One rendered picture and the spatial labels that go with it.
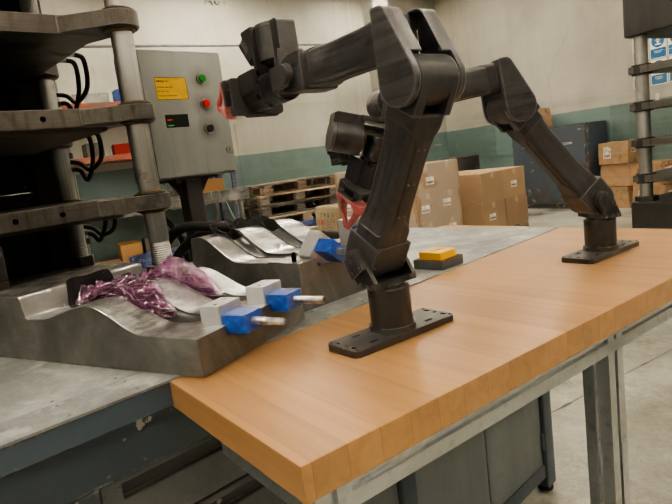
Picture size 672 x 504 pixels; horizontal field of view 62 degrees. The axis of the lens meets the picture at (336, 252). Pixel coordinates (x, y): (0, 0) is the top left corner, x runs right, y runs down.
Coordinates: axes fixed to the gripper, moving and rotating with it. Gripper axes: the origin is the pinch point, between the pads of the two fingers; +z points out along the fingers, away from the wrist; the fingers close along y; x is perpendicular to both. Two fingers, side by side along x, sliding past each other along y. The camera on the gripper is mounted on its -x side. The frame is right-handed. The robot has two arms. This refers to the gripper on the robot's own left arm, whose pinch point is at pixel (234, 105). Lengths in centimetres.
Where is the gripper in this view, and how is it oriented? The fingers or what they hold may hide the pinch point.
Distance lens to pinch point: 113.2
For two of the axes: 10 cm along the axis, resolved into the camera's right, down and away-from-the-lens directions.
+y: -7.9, 2.0, -5.8
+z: -5.9, -0.1, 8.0
